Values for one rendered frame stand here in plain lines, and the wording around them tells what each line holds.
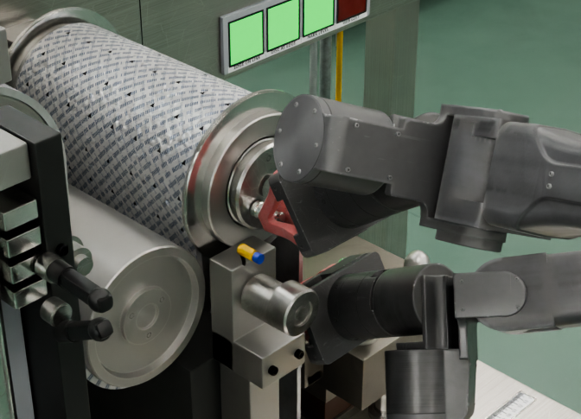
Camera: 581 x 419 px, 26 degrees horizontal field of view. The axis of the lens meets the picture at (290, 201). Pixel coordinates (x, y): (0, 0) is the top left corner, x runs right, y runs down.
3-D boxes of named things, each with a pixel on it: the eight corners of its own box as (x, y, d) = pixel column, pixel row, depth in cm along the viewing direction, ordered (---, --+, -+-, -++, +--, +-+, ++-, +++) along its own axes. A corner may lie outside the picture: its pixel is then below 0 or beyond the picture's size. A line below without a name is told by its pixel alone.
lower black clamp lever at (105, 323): (101, 345, 67) (92, 322, 67) (56, 347, 71) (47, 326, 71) (121, 334, 68) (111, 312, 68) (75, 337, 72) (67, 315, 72)
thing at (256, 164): (316, 174, 104) (264, 246, 102) (298, 165, 105) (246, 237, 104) (278, 124, 98) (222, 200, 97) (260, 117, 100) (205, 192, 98)
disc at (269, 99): (188, 291, 101) (180, 126, 93) (184, 288, 101) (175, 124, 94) (316, 222, 110) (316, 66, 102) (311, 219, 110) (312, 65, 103)
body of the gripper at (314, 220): (394, 210, 96) (459, 187, 90) (299, 262, 90) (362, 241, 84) (359, 133, 96) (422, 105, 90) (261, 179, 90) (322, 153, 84)
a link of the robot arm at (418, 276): (471, 263, 102) (420, 259, 99) (475, 349, 101) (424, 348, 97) (411, 270, 107) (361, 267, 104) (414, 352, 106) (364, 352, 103)
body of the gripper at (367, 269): (388, 317, 114) (448, 312, 108) (311, 367, 107) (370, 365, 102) (363, 251, 113) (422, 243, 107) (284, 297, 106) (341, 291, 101)
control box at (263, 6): (225, 76, 142) (223, 18, 139) (220, 73, 143) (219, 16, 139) (370, 15, 158) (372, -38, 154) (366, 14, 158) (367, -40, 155)
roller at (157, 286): (93, 413, 97) (80, 284, 91) (-85, 283, 112) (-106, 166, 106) (208, 345, 105) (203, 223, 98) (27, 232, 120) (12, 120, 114)
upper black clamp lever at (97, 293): (98, 320, 66) (97, 300, 66) (41, 281, 69) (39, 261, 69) (118, 310, 67) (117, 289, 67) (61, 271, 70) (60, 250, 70)
